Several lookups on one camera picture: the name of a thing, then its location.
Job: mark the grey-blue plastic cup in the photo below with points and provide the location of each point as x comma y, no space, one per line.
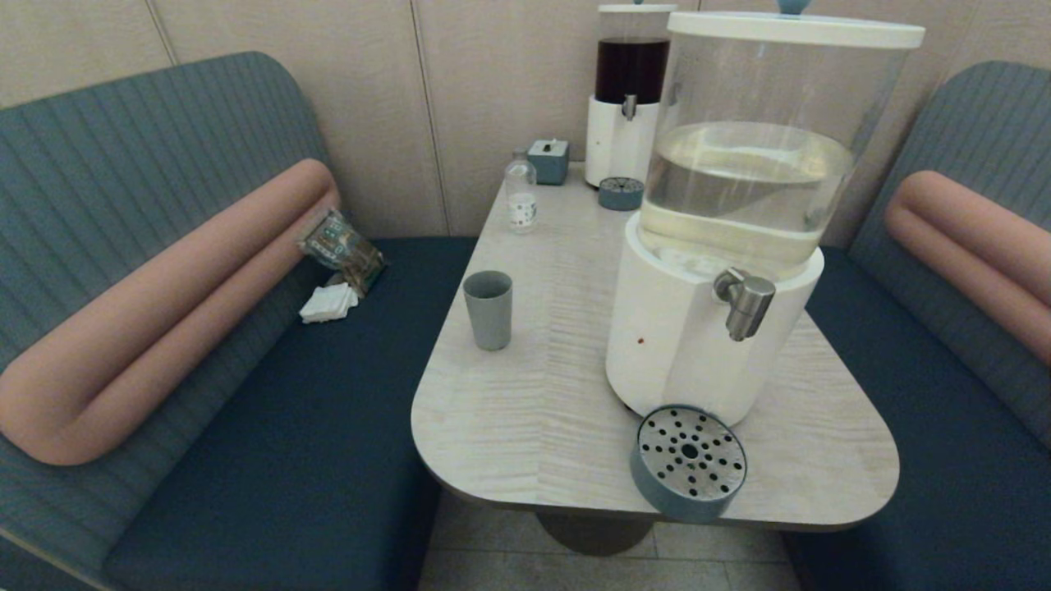
488,316

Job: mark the metal dispenser tap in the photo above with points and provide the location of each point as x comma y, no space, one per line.
745,304

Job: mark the small clear glass bottle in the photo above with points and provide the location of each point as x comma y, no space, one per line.
520,199

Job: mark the blue tissue box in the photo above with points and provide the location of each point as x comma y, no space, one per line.
548,162

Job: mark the small blue drip tray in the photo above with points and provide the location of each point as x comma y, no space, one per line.
621,194

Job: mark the clear printed snack packet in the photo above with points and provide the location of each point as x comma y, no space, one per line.
341,248

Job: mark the white folded napkins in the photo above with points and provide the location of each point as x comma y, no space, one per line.
328,304

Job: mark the large blue drip tray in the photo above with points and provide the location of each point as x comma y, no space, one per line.
686,484

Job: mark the teal upholstered booth bench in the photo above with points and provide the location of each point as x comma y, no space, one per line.
944,427
287,394

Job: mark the clear water dispenser white base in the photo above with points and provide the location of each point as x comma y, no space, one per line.
764,164

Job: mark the pink cylindrical bolster cushion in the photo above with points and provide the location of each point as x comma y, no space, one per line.
977,246
164,312

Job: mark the brass table pedestal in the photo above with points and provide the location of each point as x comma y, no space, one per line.
595,533

